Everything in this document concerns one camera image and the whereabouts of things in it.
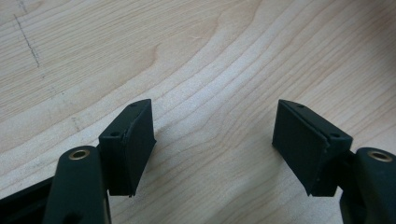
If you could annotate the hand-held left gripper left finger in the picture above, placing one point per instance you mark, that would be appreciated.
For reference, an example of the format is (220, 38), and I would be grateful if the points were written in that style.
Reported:
(130, 152)

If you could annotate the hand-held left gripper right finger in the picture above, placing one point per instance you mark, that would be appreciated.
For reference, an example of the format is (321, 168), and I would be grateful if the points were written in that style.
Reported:
(305, 149)

